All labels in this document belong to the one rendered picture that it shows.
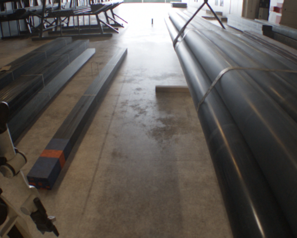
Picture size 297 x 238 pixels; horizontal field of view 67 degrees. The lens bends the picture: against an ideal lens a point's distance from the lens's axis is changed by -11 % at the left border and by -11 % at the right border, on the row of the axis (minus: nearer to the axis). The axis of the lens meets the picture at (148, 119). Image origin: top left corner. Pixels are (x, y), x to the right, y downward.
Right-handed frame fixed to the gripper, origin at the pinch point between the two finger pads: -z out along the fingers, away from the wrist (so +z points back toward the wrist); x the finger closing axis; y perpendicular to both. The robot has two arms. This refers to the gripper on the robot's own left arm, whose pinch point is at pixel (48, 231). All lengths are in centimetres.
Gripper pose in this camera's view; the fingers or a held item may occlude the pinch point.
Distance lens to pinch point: 155.9
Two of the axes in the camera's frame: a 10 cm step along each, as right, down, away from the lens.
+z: -1.9, -8.9, -4.2
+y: 2.0, -4.6, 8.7
